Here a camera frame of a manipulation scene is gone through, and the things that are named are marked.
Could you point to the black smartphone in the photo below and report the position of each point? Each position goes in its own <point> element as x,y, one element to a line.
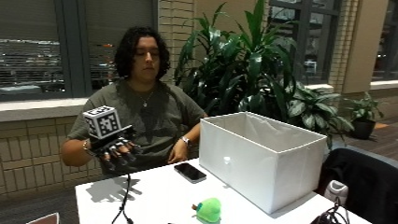
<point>190,172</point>

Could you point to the silver wristwatch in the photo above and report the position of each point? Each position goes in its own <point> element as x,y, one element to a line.
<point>185,141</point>

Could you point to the white cube with black markers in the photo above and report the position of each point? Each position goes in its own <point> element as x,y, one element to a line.
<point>101,122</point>

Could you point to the the person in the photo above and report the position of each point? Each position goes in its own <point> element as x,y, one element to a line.
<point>154,124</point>

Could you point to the green soft toy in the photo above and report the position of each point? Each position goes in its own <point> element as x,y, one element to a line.
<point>209,210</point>

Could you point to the white fabric storage box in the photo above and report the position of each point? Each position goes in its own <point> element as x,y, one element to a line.
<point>257,168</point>

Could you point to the tall green leafy plant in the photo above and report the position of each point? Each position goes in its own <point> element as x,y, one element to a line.
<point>244,68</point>

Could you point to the variegated leafy plant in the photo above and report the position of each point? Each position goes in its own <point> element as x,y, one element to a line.
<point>314,112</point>

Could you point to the wide dark framed window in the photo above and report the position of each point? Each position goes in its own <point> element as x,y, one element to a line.
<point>37,46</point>

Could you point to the white plastic device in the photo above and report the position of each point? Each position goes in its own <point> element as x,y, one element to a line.
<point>335,191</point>

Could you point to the black plant pot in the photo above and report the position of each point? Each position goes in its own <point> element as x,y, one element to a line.
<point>363,129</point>

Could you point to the small potted plant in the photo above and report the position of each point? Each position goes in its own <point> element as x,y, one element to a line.
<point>365,107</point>

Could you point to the tall dark framed window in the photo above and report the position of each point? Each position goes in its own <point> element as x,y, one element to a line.
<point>306,40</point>

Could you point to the narrow dark framed window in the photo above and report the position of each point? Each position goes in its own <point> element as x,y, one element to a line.
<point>387,40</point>

